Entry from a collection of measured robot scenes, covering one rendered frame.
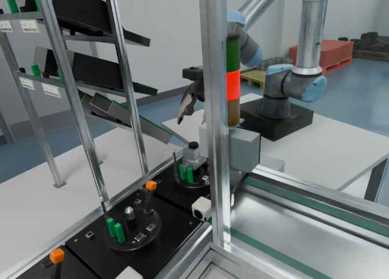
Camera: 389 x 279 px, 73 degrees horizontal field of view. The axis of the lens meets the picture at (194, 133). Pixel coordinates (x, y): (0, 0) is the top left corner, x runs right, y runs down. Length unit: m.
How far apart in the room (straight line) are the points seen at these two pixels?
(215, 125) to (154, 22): 3.79
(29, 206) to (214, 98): 0.85
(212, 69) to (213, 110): 0.07
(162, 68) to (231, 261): 3.84
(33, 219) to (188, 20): 3.87
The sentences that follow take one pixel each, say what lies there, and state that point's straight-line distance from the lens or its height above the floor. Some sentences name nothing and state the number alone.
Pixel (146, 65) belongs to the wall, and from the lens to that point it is 4.20.
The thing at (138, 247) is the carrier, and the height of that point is 0.99.
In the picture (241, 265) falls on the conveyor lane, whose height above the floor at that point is 0.93.
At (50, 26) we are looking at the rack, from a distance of 0.69.
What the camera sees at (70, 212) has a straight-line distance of 1.02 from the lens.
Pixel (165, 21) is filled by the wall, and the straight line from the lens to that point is 4.29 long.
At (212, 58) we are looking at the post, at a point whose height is 1.39.
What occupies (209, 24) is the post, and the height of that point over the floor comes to 1.44.
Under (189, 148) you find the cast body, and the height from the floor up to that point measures 1.09.
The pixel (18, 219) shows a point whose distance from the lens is 1.10.
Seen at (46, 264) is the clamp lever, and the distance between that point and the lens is 0.60.
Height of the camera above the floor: 1.48
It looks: 27 degrees down
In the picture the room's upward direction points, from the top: 5 degrees counter-clockwise
